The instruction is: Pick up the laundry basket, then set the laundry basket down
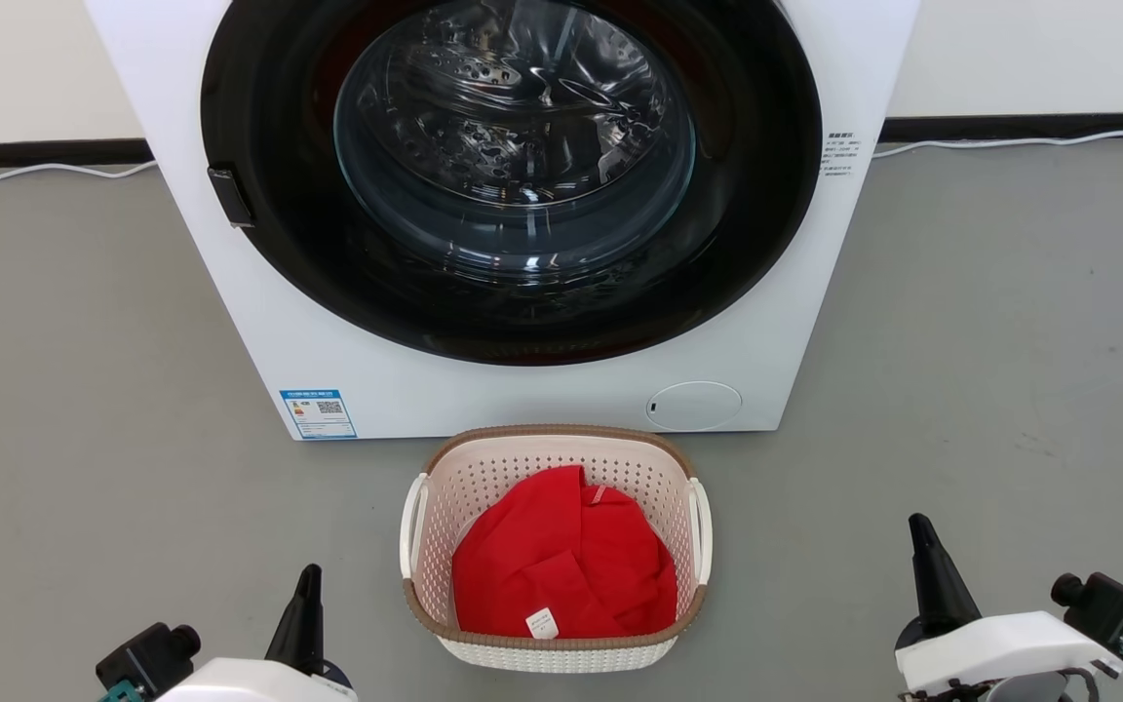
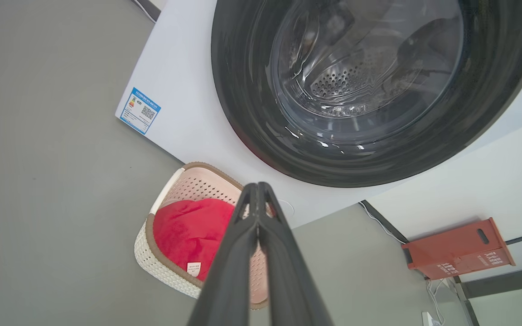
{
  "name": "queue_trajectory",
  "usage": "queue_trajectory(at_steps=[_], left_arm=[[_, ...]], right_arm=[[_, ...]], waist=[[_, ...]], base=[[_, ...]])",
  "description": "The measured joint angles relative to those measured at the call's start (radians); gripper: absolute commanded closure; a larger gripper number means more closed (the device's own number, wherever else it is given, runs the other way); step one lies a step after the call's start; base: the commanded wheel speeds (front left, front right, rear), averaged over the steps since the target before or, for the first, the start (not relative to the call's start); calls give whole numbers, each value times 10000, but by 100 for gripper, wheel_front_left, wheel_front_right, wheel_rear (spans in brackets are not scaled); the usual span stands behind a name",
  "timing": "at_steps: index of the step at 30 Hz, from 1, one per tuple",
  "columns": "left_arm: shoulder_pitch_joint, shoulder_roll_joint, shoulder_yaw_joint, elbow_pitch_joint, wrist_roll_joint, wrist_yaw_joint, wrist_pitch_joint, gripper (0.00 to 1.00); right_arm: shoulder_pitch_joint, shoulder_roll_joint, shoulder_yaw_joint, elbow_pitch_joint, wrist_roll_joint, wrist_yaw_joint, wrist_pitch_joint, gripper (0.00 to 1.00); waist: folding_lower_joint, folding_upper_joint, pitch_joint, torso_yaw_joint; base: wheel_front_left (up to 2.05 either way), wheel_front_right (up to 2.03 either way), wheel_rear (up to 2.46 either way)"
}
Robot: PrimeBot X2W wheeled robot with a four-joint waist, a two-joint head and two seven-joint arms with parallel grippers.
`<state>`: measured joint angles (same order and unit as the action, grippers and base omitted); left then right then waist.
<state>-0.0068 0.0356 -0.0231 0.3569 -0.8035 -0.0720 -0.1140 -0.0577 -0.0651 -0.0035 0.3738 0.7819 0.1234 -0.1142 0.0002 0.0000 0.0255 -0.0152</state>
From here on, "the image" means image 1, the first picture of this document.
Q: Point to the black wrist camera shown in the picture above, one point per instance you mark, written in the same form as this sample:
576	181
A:
1112	604
147	658

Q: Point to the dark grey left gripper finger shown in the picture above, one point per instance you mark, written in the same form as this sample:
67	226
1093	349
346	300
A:
303	624

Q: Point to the white garment tag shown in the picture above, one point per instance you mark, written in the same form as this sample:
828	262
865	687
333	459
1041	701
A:
542	623

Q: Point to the white perforated laundry basket brown rim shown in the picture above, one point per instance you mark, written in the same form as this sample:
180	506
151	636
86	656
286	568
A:
484	468

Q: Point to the white front-load washing machine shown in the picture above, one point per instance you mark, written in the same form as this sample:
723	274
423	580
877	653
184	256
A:
230	322

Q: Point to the red garment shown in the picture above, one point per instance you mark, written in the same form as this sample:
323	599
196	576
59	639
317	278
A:
542	556

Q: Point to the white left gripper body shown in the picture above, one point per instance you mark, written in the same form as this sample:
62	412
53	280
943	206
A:
250	684

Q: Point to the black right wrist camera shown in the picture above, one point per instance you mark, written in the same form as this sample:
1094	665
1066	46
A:
1112	604

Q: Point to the round white filter cover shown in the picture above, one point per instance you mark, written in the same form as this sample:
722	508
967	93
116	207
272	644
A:
694	407

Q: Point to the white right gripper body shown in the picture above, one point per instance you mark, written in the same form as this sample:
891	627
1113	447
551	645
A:
1010	648

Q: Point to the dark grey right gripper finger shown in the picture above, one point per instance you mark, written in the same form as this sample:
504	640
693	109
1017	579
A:
937	585

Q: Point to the blue energy label sticker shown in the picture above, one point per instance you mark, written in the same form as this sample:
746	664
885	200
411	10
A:
319	414

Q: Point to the round dark glass washer door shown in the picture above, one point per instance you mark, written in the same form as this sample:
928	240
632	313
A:
259	97

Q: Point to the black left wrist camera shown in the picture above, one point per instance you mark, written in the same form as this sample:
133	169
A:
147	658

